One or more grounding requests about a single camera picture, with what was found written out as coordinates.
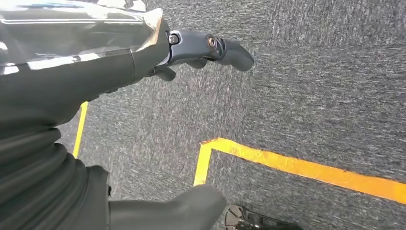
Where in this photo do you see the black robot foot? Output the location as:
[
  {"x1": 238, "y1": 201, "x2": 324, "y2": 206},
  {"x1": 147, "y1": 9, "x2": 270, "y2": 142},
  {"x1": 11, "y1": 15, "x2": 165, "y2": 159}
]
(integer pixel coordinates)
[{"x1": 224, "y1": 205, "x2": 304, "y2": 230}]

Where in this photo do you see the yellow floor tape square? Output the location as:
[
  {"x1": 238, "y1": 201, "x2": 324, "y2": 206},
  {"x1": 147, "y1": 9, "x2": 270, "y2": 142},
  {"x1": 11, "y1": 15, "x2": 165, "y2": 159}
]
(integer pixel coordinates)
[{"x1": 192, "y1": 137, "x2": 406, "y2": 206}]

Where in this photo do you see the left robot arm sleeve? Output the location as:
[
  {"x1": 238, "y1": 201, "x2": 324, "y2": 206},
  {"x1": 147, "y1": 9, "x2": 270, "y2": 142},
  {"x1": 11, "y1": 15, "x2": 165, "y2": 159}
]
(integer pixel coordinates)
[{"x1": 0, "y1": 126, "x2": 111, "y2": 230}]

